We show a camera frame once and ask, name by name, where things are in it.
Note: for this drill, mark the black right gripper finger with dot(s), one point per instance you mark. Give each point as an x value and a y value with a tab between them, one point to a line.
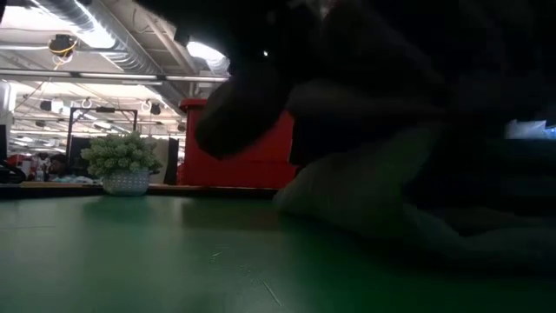
239	121

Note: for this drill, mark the pale teal white garment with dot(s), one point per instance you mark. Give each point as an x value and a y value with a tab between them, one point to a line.
356	187

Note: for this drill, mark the dark grey garment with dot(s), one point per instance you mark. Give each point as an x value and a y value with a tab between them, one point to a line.
491	174

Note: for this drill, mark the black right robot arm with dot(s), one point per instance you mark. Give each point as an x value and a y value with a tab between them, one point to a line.
478	43

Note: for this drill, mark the red plastic laundry bin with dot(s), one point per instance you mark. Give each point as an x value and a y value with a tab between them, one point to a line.
260	165

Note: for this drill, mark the black partition panel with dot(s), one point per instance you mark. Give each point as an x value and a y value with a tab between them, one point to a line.
173	161

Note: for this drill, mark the pale green spiky plant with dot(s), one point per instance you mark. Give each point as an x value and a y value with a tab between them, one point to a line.
121	156

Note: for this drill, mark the long ceiling light bar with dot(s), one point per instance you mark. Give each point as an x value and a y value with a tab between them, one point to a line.
117	77

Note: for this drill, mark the green table mat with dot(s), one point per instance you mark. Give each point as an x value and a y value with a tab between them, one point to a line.
174	261

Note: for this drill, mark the person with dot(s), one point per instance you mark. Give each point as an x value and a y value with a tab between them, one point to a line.
58	164

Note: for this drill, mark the white tilted panel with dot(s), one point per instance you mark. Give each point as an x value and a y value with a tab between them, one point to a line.
525	129

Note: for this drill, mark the round silver air duct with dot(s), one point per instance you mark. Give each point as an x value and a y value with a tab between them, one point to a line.
126	43

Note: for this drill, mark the black metal rack frame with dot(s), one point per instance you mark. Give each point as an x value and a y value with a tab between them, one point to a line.
71	130

